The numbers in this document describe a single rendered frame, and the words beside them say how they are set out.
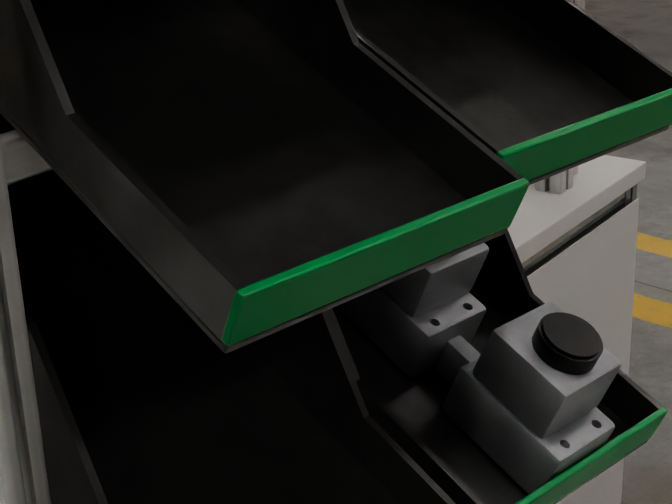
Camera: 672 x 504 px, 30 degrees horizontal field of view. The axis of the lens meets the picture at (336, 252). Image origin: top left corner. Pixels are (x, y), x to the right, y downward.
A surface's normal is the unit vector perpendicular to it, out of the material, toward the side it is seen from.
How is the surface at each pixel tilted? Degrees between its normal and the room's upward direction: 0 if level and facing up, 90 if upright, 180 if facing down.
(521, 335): 25
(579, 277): 90
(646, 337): 0
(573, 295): 90
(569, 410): 115
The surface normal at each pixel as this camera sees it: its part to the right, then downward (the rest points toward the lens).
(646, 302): -0.03, -0.93
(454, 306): 0.26, -0.74
